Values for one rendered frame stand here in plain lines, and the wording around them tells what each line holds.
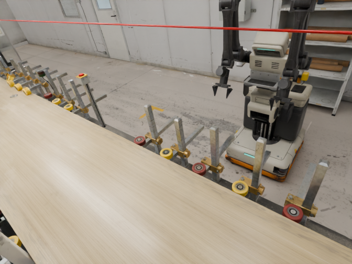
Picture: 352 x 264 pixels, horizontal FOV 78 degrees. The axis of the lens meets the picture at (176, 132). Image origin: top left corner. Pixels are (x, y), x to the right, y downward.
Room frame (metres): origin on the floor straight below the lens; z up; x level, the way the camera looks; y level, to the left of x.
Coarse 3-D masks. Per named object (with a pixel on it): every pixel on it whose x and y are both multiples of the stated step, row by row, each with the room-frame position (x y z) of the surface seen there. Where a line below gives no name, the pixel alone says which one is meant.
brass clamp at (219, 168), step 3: (207, 159) 0.94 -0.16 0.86; (210, 159) 0.94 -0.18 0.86; (201, 162) 0.94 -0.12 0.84; (204, 162) 0.92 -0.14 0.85; (207, 162) 0.92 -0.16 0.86; (210, 162) 0.91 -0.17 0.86; (219, 162) 0.90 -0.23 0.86; (210, 165) 0.89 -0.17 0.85; (219, 165) 0.88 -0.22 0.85; (222, 165) 0.88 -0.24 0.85; (210, 168) 0.89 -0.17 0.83; (213, 168) 0.88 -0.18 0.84; (216, 168) 0.86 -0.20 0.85; (219, 168) 0.86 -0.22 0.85; (222, 168) 0.87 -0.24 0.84; (213, 171) 0.88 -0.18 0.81; (216, 171) 0.85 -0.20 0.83; (219, 171) 0.85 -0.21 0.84; (222, 171) 0.87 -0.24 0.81
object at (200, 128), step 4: (196, 128) 1.28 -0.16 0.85; (200, 128) 1.27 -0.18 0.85; (196, 132) 1.24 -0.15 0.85; (200, 132) 1.26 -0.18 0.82; (188, 136) 1.21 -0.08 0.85; (192, 136) 1.20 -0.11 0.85; (188, 140) 1.16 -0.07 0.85; (188, 144) 1.15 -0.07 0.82; (176, 152) 1.06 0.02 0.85; (176, 156) 1.06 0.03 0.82
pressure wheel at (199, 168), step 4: (196, 164) 0.87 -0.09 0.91; (200, 164) 0.86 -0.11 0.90; (204, 164) 0.86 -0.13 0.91; (192, 168) 0.84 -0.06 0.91; (196, 168) 0.84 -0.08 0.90; (200, 168) 0.84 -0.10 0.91; (204, 168) 0.83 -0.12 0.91; (196, 172) 0.81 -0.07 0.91; (200, 172) 0.80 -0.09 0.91; (204, 172) 0.81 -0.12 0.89
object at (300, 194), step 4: (312, 164) 0.78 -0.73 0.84; (308, 168) 0.76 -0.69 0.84; (312, 168) 0.75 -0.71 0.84; (308, 172) 0.73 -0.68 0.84; (312, 172) 0.73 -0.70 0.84; (308, 176) 0.71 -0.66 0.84; (304, 180) 0.69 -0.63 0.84; (308, 180) 0.68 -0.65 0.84; (304, 184) 0.66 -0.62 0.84; (308, 184) 0.66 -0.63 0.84; (300, 188) 0.64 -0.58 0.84; (304, 188) 0.64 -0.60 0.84; (300, 192) 0.62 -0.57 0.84; (304, 192) 0.62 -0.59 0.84; (300, 196) 0.60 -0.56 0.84
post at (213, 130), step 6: (216, 126) 0.89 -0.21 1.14; (210, 132) 0.89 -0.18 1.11; (216, 132) 0.88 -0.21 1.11; (210, 138) 0.89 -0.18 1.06; (216, 138) 0.88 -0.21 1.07; (210, 144) 0.89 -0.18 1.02; (216, 144) 0.88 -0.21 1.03; (216, 150) 0.88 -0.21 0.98; (216, 156) 0.87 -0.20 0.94; (216, 162) 0.87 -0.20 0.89; (216, 174) 0.87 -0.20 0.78; (216, 180) 0.87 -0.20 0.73
